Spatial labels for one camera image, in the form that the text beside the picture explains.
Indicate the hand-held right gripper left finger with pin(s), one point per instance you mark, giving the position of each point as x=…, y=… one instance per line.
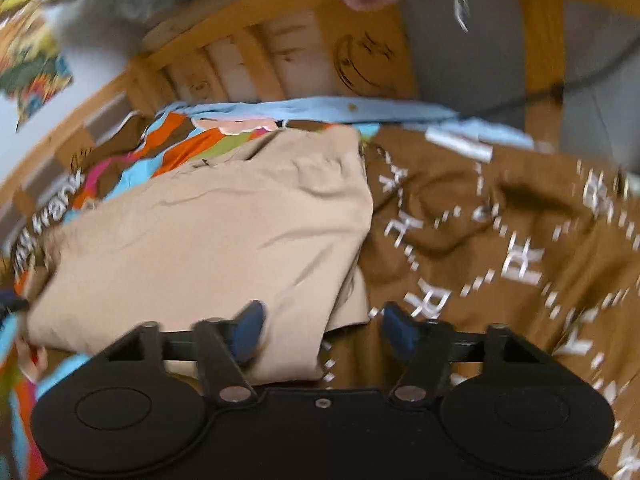
x=248, y=332

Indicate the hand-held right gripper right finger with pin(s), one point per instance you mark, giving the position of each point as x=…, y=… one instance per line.
x=399, y=332

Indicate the beige hooded zip jacket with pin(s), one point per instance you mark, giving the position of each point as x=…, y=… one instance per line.
x=210, y=240

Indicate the brown striped printed blanket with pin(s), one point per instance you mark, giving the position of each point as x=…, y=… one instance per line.
x=500, y=240

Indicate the light blue bed sheet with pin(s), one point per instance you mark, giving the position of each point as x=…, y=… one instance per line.
x=380, y=112

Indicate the wooden bed frame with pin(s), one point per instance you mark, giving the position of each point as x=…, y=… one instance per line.
x=310, y=50

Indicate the colourful cartoon wall poster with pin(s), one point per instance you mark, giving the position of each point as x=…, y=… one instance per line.
x=35, y=50

